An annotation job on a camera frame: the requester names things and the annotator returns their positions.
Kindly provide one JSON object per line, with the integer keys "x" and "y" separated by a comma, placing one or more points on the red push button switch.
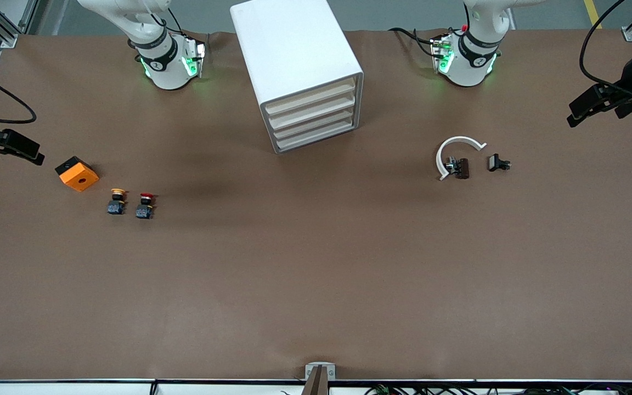
{"x": 145, "y": 208}

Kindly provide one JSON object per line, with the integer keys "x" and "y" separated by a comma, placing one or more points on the white plastic drawer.
{"x": 327, "y": 104}
{"x": 327, "y": 117}
{"x": 327, "y": 91}
{"x": 327, "y": 130}

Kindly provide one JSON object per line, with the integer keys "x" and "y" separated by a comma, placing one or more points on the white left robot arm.
{"x": 469, "y": 60}

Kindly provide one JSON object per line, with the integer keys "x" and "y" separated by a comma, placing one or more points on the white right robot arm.
{"x": 162, "y": 60}

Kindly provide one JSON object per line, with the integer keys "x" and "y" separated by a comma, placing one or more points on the orange and black button box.
{"x": 79, "y": 175}

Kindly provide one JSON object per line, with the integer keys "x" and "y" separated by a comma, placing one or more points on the white drawer cabinet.
{"x": 294, "y": 49}

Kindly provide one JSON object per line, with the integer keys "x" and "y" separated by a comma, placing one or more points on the small black plastic part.
{"x": 497, "y": 163}

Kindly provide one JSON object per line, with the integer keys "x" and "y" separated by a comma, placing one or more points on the white curved plastic clip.
{"x": 458, "y": 140}

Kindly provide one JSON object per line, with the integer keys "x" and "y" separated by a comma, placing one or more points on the dark brown small component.
{"x": 461, "y": 168}

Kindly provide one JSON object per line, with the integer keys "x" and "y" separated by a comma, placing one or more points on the brown table cover sheet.
{"x": 239, "y": 274}

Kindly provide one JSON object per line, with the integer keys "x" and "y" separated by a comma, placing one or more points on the yellow push button switch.
{"x": 117, "y": 204}

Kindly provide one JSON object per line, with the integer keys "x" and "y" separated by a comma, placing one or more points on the silver metal bracket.
{"x": 320, "y": 367}

